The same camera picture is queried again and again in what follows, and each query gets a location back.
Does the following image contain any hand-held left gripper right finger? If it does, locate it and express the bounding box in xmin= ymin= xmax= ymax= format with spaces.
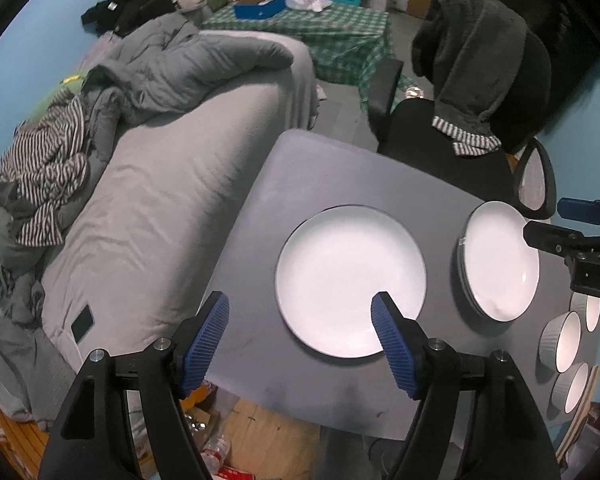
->
xmin=370 ymin=291 xmax=563 ymax=480

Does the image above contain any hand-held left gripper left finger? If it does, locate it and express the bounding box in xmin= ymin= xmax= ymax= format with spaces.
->
xmin=39 ymin=290 xmax=231 ymax=480

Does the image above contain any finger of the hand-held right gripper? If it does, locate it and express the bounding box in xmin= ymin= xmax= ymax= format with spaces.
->
xmin=556 ymin=197 xmax=600 ymax=233
xmin=523 ymin=220 xmax=586 ymax=260

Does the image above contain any white ribbed bowl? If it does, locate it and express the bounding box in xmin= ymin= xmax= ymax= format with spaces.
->
xmin=550 ymin=362 xmax=591 ymax=413
xmin=571 ymin=291 xmax=600 ymax=333
xmin=538 ymin=311 xmax=583 ymax=374

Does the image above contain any large white plate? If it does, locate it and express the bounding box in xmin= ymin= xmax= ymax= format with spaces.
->
xmin=275 ymin=204 xmax=427 ymax=359

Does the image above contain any stack of white plates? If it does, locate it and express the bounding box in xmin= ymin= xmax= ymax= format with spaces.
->
xmin=463 ymin=201 xmax=541 ymax=322

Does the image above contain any clear plastic bottle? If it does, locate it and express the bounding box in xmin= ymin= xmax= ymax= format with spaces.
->
xmin=199 ymin=436 xmax=232 ymax=472

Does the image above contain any black phone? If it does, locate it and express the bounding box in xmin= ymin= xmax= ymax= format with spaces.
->
xmin=70 ymin=304 xmax=96 ymax=344

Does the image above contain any bed with grey sheet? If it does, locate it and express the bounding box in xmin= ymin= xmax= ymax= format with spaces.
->
xmin=40 ymin=30 xmax=322 ymax=361

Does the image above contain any black office chair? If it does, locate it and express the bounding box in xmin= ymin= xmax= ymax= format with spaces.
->
xmin=369 ymin=0 xmax=557 ymax=222

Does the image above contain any grey crumpled blanket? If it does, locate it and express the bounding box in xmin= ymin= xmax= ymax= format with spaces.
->
xmin=0 ymin=319 xmax=77 ymax=432

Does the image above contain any dark grey hoodie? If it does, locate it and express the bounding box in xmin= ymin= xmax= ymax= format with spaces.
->
xmin=412 ymin=0 xmax=532 ymax=157

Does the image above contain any black white striped cloth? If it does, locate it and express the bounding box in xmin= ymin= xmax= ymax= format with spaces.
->
xmin=0 ymin=94 xmax=92 ymax=248

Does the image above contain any grey duvet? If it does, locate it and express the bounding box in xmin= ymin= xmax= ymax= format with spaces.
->
xmin=80 ymin=10 xmax=296 ymax=128

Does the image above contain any pale green cloth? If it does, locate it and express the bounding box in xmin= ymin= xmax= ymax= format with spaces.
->
xmin=29 ymin=75 xmax=87 ymax=127

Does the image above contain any green checkered tablecloth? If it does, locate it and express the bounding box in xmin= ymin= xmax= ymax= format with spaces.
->
xmin=200 ymin=0 xmax=392 ymax=111

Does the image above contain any blue box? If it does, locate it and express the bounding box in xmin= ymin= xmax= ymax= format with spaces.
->
xmin=233 ymin=0 xmax=289 ymax=20

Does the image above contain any black clothes pile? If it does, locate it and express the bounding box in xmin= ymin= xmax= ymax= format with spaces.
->
xmin=81 ymin=0 xmax=179 ymax=39

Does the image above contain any wooden slatted frame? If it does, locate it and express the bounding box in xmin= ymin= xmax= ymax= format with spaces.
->
xmin=0 ymin=375 xmax=49 ymax=480

